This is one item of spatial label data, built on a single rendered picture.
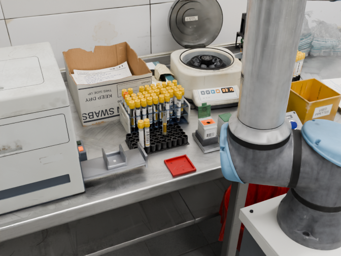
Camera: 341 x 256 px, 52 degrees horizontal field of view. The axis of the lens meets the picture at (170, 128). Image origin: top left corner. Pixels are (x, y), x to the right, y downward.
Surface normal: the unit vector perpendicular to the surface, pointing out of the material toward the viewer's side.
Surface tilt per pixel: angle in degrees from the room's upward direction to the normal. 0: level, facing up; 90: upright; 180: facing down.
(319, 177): 83
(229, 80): 90
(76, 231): 0
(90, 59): 86
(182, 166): 0
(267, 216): 5
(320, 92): 90
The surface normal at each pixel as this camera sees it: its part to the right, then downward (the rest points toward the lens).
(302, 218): -0.70, 0.08
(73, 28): 0.39, 0.53
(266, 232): -0.02, -0.86
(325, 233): -0.15, 0.22
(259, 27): -0.64, 0.48
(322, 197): -0.37, 0.48
